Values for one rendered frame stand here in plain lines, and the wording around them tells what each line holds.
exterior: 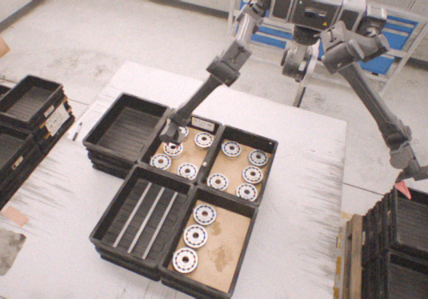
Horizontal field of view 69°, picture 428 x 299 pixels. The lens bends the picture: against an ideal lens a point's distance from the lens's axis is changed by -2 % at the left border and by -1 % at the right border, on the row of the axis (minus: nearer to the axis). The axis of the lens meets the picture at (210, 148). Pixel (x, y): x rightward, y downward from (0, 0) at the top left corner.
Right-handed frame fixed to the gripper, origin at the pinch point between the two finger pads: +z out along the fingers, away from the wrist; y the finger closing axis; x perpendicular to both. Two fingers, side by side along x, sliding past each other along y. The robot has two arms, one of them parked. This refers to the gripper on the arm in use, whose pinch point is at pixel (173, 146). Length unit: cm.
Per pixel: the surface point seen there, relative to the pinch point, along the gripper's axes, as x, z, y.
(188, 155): 0.8, 3.9, 8.3
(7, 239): -68, 17, -52
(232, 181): -5.6, 3.5, 34.5
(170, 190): -21.8, 4.1, 8.5
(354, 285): -5, 70, 126
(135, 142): -2.5, 4.6, -20.5
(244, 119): 49, 17, 26
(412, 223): 31, 35, 142
